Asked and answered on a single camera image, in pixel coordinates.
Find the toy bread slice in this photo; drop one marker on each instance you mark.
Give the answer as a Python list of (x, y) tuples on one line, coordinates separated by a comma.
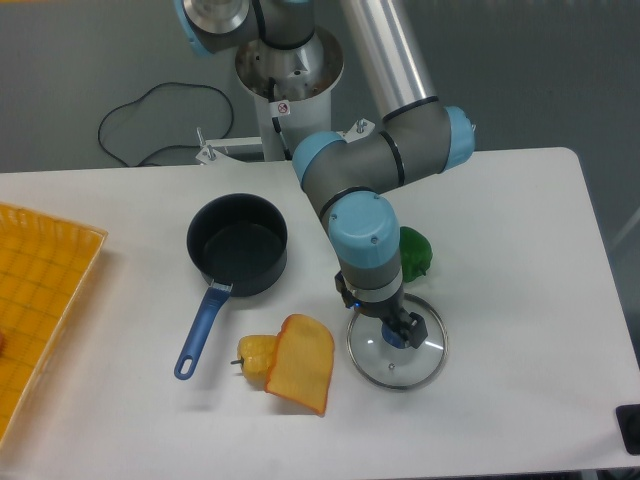
[(302, 366)]

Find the glass pot lid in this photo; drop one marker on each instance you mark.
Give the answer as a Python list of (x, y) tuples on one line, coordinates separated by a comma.
[(380, 357)]

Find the white mounting bracket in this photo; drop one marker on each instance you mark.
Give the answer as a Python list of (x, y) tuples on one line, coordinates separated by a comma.
[(250, 149)]

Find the black device at table edge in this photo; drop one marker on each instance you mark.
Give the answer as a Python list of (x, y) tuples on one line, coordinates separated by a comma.
[(628, 417)]

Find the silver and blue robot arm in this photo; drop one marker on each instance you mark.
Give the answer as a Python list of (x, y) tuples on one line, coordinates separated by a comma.
[(346, 182)]

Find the dark saucepan with blue handle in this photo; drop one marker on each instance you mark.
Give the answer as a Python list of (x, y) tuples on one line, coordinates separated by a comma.
[(238, 242)]

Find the green toy bell pepper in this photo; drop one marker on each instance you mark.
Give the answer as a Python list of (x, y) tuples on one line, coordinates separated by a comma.
[(416, 254)]

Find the yellow woven basket tray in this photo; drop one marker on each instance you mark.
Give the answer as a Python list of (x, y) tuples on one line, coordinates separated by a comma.
[(45, 260)]

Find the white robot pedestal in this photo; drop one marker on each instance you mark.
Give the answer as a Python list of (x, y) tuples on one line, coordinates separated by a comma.
[(291, 89)]

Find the yellow toy bell pepper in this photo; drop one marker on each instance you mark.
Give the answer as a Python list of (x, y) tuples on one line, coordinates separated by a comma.
[(254, 357)]

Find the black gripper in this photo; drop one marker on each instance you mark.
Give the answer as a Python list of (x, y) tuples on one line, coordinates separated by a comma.
[(386, 304)]

